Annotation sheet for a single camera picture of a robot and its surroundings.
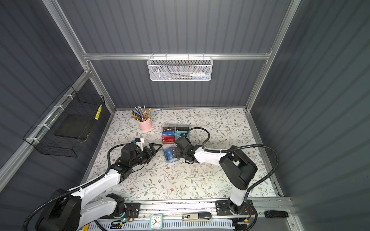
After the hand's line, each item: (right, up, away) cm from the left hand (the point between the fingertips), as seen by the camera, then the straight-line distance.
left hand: (159, 148), depth 83 cm
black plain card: (+13, +11, +16) cm, 23 cm away
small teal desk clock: (+1, -33, -14) cm, 36 cm away
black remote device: (+59, -29, -14) cm, 68 cm away
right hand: (+12, -3, +9) cm, 15 cm away
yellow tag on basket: (-36, +21, 0) cm, 42 cm away
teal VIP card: (+10, +8, +14) cm, 19 cm away
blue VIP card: (+4, +7, +16) cm, 18 cm away
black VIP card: (+3, +11, +15) cm, 19 cm away
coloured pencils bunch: (-17, +21, +19) cm, 33 cm away
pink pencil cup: (-14, +13, +22) cm, 29 cm away
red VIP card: (+3, +3, +16) cm, 16 cm away
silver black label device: (+23, -29, -16) cm, 40 cm away
